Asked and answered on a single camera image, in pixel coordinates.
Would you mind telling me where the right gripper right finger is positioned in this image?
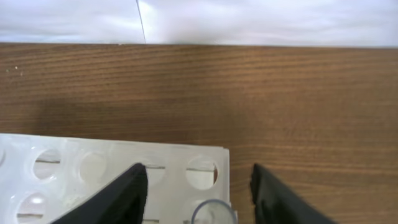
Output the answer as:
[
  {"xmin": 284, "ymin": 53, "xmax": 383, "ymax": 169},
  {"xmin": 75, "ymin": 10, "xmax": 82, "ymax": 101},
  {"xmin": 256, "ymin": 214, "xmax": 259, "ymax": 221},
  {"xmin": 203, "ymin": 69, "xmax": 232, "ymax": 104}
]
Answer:
[{"xmin": 249, "ymin": 162, "xmax": 339, "ymax": 224}]

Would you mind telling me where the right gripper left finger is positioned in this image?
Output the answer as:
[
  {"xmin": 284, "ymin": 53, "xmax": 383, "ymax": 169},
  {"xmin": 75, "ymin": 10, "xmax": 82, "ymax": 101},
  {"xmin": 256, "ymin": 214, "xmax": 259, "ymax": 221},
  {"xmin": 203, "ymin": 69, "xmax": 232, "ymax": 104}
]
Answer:
[{"xmin": 49, "ymin": 162, "xmax": 149, "ymax": 224}]

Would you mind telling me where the clear test tube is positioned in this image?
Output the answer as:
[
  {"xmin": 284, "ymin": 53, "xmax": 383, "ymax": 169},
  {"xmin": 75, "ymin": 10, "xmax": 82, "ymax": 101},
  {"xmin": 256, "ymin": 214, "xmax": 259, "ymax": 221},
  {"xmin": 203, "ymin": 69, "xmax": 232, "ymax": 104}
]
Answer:
[{"xmin": 190, "ymin": 198, "xmax": 239, "ymax": 224}]

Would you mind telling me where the white test tube rack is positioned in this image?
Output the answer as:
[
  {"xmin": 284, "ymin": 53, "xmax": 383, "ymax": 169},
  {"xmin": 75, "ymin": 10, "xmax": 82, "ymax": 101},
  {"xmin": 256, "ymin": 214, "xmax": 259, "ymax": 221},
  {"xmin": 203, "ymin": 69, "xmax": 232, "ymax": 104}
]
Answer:
[{"xmin": 0, "ymin": 133, "xmax": 239, "ymax": 224}]

